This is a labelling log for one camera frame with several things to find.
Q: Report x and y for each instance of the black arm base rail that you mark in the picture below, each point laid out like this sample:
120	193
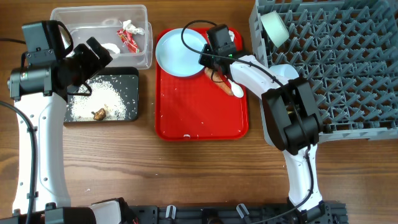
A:
280	213

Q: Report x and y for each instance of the white tissue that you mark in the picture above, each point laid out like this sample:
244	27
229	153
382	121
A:
132	29

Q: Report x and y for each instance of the orange carrot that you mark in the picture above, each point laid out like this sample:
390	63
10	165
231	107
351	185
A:
217	79

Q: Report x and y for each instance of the light blue plate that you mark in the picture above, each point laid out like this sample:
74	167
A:
174	57

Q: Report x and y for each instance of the pale green bowl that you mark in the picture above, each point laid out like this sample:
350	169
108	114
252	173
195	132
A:
275	28

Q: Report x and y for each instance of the clear plastic bin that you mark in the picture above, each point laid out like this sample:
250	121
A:
102	23

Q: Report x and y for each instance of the grey-blue dishwasher rack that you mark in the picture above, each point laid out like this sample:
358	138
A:
348	52

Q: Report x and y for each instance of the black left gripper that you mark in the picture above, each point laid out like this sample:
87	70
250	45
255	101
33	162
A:
94	64

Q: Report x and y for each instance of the white rice pile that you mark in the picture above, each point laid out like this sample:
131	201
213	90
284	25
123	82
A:
99	102

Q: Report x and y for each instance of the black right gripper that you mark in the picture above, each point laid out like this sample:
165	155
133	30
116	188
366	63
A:
203	61

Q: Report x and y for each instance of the brown food scrap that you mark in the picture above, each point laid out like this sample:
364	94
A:
99	115

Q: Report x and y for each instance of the black tray bin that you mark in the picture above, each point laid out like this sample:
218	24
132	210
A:
130	90

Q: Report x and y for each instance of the red snack wrapper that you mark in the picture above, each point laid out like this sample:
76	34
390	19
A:
128	41

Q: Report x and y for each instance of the white plastic spoon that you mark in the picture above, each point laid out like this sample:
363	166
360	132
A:
236	89

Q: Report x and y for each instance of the red plastic tray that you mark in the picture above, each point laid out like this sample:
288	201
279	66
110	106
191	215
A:
196	109

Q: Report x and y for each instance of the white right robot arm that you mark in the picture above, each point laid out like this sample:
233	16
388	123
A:
292	117

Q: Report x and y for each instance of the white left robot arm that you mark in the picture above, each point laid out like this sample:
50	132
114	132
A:
49	73

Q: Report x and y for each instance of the light blue bowl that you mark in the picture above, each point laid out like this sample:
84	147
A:
285	70

